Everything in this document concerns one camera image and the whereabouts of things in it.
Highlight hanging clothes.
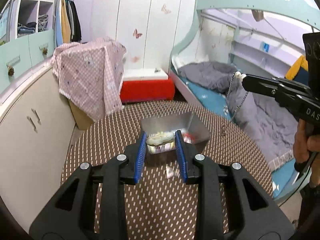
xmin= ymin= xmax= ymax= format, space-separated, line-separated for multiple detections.
xmin=53 ymin=0 xmax=82 ymax=47

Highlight brown polka dot tablecloth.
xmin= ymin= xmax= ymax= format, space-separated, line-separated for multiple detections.
xmin=61 ymin=101 xmax=272 ymax=239

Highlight mint green bunk bed frame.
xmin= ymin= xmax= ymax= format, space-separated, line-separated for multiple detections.
xmin=167 ymin=0 xmax=320 ymax=205

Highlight white wardrobe doors with butterflies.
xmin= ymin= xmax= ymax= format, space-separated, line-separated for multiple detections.
xmin=90 ymin=0 xmax=195 ymax=72

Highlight silver chain necklace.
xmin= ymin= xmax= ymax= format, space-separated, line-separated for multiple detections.
xmin=221 ymin=71 xmax=250 ymax=138

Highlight mint drawer unit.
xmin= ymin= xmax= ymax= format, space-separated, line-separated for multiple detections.
xmin=1 ymin=29 xmax=54 ymax=92

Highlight grey duvet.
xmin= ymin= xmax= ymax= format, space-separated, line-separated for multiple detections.
xmin=177 ymin=61 xmax=298 ymax=171

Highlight teal bed sheet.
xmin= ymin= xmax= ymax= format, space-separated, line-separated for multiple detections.
xmin=181 ymin=77 xmax=309 ymax=202

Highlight person's right hand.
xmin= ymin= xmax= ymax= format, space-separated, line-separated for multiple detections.
xmin=293 ymin=119 xmax=319 ymax=164

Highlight red storage ottoman white top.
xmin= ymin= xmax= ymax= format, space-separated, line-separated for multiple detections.
xmin=120 ymin=68 xmax=175 ymax=103

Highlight beige low cabinet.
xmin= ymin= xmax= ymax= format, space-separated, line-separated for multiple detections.
xmin=0 ymin=63 xmax=78 ymax=198

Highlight silver metal tin box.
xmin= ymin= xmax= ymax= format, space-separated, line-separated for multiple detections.
xmin=140 ymin=112 xmax=211 ymax=154

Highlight yellow blue pillow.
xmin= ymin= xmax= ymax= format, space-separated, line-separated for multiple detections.
xmin=285 ymin=55 xmax=309 ymax=85

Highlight cardboard box under cloth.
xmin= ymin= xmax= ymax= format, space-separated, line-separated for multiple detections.
xmin=68 ymin=100 xmax=94 ymax=130

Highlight pink checkered bear cloth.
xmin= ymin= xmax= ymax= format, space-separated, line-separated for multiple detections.
xmin=50 ymin=37 xmax=127 ymax=121

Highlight lilac open shelf wardrobe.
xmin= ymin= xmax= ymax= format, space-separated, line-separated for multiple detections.
xmin=8 ymin=0 xmax=77 ymax=41

